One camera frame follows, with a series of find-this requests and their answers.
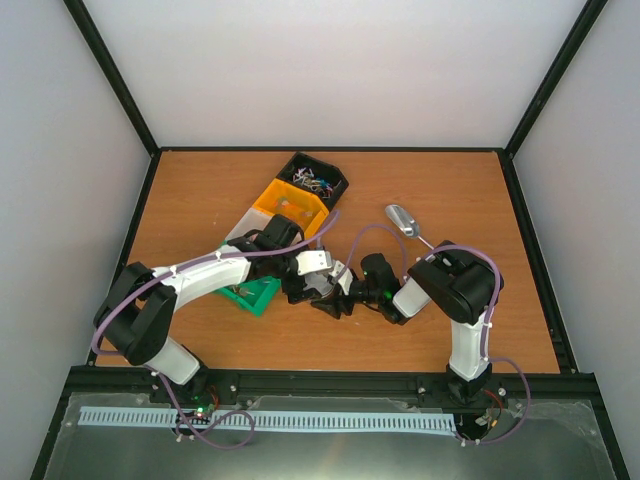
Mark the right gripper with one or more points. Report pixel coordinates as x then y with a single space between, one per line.
333 306

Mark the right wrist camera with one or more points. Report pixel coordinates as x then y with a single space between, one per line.
342 276

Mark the white round lid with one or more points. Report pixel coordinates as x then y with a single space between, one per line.
321 282

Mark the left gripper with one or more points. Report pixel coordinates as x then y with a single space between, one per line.
290 289

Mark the yellow plastic bin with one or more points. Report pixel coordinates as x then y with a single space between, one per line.
300 206

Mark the light blue cable duct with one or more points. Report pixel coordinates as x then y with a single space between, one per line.
274 421

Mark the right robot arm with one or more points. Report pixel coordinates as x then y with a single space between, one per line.
462 284

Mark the black plastic bin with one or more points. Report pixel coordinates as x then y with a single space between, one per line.
314 176

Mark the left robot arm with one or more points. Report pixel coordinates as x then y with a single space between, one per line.
136 316

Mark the white translucent plastic bin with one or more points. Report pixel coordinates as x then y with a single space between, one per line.
253 219

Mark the silver metal scoop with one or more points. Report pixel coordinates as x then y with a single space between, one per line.
406 223

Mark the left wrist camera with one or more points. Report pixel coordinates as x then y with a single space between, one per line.
313 261

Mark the green plastic bin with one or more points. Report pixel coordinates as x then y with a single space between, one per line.
252 296

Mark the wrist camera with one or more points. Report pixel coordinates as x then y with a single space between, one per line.
342 276
313 261

